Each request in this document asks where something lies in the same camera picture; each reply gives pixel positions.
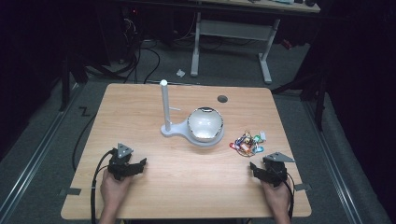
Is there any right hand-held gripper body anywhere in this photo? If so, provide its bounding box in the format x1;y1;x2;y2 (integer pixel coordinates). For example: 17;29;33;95
261;151;296;189

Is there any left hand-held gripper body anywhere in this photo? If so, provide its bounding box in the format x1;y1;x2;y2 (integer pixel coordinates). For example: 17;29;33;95
106;142;142;182

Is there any person's left hand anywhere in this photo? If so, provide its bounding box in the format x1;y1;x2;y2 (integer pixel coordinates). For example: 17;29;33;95
99;168;134;207

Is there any person's right hand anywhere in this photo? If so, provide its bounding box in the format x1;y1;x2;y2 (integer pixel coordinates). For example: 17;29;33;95
260;178;292;217

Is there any bunch of colourful key tags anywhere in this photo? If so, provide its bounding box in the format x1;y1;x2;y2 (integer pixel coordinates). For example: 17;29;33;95
229;129;268;158

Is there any grey tape strip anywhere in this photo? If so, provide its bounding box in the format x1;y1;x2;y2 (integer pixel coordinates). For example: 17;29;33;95
58;187;82;197
293;183;313;192

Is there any black floor tape mark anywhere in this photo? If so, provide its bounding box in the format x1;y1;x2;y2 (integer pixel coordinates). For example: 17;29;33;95
78;105;92;118

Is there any silver metal bowl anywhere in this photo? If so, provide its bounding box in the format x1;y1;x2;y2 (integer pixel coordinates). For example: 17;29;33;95
187;106;225;144

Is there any black metal stand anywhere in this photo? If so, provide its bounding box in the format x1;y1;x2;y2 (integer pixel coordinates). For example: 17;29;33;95
270;70;329;133
57;55;90;113

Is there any wooden desk with white legs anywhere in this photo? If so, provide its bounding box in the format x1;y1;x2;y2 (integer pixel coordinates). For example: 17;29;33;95
189;0;321;85

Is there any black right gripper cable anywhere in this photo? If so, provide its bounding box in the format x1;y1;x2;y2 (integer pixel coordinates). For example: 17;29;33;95
285;172;296;220

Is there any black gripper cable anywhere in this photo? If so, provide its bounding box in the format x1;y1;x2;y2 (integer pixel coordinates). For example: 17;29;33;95
90;148;117;224
285;172;296;220

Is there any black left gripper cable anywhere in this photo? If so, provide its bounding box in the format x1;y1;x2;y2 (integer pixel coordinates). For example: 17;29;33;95
90;148;117;224

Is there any white stand with post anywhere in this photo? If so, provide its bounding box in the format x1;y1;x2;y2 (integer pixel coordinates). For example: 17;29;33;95
159;78;225;147

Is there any black floor cable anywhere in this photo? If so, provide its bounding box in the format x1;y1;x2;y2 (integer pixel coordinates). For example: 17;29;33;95
71;112;98;173

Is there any metal floor rail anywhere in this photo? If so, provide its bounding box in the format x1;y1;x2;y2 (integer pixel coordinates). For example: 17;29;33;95
302;98;364;224
0;83;86;220

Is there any bundle of black cables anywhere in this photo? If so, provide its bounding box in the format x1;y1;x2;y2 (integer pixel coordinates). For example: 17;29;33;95
83;14;162;85

